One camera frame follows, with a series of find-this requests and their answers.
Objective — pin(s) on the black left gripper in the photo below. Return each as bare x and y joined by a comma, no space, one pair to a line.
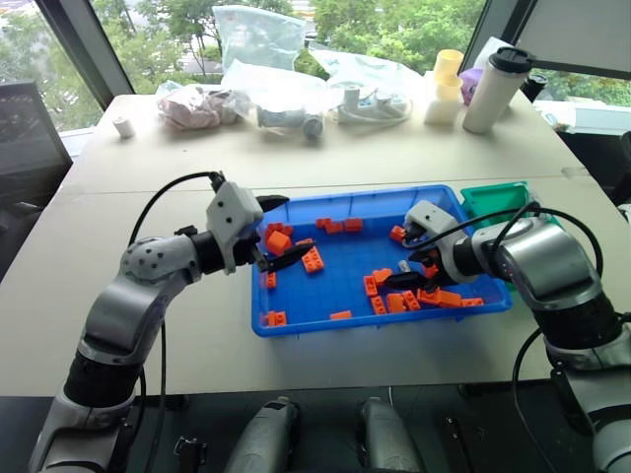
245,249

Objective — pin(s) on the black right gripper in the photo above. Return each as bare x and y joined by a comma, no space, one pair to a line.
440,262

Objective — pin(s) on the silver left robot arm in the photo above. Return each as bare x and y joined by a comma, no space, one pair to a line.
143,266

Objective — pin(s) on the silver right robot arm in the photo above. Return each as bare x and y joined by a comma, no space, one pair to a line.
547,266

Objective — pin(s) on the blue plastic bin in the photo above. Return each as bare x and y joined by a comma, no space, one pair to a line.
345,290

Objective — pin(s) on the green plastic bin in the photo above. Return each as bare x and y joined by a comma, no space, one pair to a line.
493,199

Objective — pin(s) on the large orange building brick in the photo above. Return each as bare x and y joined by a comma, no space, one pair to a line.
277,242

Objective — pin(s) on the clear bag with grey parts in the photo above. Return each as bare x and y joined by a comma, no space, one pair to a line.
276,106

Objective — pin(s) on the plastic bag with pink contents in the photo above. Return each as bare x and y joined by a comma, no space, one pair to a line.
197,107

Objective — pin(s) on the white plastic block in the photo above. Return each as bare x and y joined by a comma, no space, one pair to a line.
440,111

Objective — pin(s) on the grey rounded housing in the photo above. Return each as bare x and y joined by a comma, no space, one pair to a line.
387,436
266,438

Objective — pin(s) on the clear bag around power strip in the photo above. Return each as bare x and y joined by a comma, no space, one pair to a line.
365,74

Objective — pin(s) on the pale yellow plastic cup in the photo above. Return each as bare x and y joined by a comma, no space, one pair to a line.
447,89

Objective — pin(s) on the white tumbler with black lid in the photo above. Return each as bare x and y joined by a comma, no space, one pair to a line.
488,98

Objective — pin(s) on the small white roll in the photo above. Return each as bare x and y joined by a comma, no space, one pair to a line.
123,127

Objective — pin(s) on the purple plastic object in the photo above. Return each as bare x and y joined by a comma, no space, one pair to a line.
469,86

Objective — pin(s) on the large clear plastic bag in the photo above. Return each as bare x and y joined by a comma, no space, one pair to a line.
256,39

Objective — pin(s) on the small black object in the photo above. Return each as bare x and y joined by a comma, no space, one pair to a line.
534,85

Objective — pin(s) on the dark grey window pillar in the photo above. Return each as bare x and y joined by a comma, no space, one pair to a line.
89,49

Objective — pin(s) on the black monitor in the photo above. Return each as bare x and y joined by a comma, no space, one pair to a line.
24,138

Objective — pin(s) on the grey framed panel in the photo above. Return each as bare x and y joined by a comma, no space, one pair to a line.
577,34

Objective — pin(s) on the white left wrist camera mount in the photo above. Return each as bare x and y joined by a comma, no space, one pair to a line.
231,212

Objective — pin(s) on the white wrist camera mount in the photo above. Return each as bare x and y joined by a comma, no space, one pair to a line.
231,212
431,215

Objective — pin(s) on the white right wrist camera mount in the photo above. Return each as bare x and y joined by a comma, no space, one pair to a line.
431,215

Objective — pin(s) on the black metal bracket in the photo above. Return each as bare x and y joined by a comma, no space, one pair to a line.
190,452

